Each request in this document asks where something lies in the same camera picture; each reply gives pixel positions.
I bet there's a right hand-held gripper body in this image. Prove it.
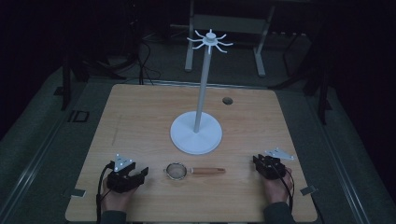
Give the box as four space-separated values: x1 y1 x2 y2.
257 147 295 181

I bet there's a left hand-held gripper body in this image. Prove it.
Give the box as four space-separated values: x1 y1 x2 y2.
106 153 142 194

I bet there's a small strainer with wooden handle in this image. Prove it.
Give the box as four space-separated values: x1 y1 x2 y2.
163 161 227 182

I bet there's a white hook stand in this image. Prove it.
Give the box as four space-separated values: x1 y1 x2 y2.
169 28 234 156

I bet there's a person's left hand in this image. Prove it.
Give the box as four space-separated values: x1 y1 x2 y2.
101 176 138 214

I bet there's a person's right hand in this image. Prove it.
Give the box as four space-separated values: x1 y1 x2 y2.
263 167 294 205

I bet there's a black tripod stand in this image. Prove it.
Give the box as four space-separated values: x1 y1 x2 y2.
53 46 125 112
269 18 335 126

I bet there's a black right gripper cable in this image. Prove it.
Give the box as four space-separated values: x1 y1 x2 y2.
270 161 295 213

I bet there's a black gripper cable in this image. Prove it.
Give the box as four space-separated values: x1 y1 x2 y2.
95 162 116 224
270 161 295 213

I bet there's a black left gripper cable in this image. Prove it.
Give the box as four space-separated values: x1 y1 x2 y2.
95 162 116 224

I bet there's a grey metal table bracket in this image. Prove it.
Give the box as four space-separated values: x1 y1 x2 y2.
63 188 87 199
299 185 318 197

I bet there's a black floor cable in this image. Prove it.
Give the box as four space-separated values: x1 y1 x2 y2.
134 18 163 86

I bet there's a grey metal table frame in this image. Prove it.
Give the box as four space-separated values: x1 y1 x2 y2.
184 0 277 78

